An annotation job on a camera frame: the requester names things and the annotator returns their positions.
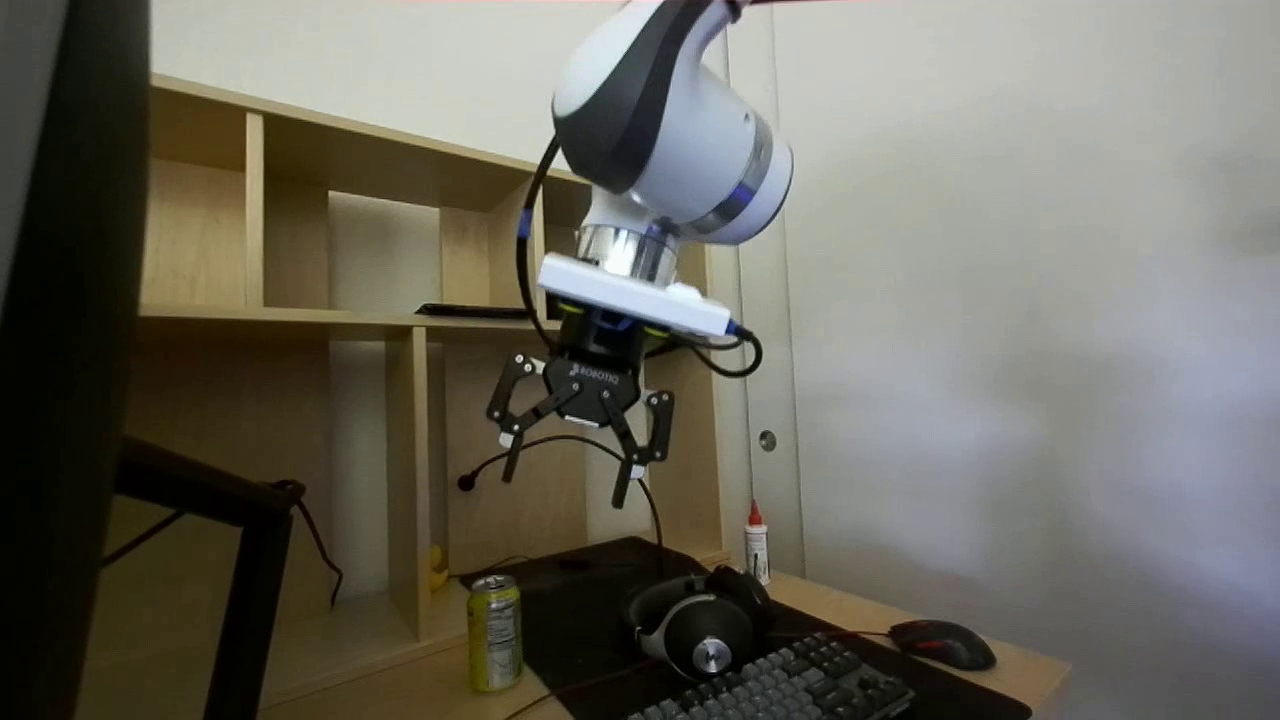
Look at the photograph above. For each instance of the green yellow soda can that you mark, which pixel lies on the green yellow soda can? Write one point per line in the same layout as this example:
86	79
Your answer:
493	637

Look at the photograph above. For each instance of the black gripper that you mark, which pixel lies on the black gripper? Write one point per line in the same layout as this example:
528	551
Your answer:
593	372

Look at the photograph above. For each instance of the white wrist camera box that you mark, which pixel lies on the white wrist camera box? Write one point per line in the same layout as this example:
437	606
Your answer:
626	298

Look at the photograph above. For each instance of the round metal wall fitting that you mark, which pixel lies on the round metal wall fitting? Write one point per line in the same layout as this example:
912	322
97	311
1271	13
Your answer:
767	439

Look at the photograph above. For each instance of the white glue bottle red cap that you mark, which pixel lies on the white glue bottle red cap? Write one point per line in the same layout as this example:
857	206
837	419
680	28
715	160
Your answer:
757	551

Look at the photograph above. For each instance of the small yellow object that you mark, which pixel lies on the small yellow object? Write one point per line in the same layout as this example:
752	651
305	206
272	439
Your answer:
437	569

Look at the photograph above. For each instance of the black computer mouse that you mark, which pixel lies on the black computer mouse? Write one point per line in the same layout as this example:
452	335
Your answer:
947	645

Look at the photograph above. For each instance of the dark monitor edge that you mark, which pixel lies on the dark monitor edge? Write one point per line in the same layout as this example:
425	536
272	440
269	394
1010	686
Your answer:
66	362

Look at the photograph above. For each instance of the flat black device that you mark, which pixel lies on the flat black device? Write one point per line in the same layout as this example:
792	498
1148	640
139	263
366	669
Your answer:
465	311

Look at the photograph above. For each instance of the black desk mat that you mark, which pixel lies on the black desk mat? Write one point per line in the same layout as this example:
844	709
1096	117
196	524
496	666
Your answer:
586	626

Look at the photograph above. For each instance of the light wooden shelf unit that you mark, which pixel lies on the light wooden shelf unit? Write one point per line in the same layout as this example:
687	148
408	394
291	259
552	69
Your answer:
202	240

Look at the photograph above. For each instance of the black metal stand frame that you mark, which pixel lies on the black metal stand frame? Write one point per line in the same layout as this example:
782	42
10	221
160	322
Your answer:
253	586

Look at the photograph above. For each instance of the black gooseneck microphone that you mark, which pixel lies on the black gooseneck microphone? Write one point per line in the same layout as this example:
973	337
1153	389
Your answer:
586	440

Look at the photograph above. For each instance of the black silver headphones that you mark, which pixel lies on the black silver headphones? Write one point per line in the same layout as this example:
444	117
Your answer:
702	626

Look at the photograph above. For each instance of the grey black mechanical keyboard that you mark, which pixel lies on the grey black mechanical keyboard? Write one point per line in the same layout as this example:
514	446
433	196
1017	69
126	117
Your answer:
800	682

